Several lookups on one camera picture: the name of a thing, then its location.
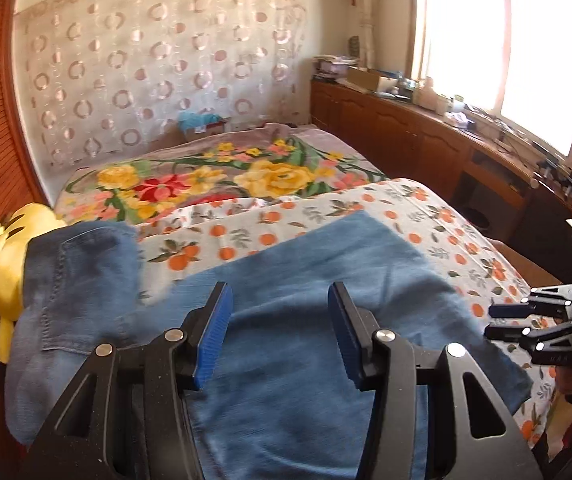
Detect embroidered blue denim pants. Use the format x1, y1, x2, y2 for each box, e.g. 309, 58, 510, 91
136, 210, 534, 480

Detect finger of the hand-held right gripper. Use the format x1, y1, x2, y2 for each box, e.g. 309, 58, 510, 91
485, 319, 572, 367
490, 284, 572, 320

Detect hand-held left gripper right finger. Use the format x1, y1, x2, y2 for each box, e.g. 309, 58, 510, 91
327, 281, 532, 480

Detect open cardboard box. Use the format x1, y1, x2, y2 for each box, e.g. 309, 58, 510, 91
348, 66, 397, 93

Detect plain blue denim pants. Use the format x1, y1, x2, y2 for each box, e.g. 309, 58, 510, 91
4, 221, 141, 446

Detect black electronic device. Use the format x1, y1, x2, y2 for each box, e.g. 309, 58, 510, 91
536, 157, 572, 201

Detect white plastic jug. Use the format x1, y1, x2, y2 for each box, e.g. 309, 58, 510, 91
418, 77, 439, 106

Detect long wooden cabinet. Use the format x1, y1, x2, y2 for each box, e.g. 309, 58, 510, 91
311, 80, 572, 241

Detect window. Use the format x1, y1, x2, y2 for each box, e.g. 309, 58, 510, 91
408, 0, 572, 158

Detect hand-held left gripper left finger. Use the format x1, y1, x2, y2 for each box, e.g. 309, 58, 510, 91
26, 281, 234, 480

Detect small cardboard box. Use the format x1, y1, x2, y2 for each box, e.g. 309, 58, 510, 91
186, 119, 229, 141

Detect yellow plush toy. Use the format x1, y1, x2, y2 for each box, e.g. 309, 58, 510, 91
0, 202, 66, 363

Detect circle pattern sheer curtain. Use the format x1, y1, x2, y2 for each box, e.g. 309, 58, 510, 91
13, 0, 309, 168

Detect pile of papers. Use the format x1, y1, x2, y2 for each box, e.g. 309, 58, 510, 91
313, 55, 359, 81

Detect orange print bed sheet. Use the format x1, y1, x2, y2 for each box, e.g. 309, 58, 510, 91
138, 177, 557, 448

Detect beige window curtain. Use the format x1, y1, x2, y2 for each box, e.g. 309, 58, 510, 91
353, 0, 381, 68

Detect floral blanket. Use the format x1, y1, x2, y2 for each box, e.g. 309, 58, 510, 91
53, 122, 391, 226

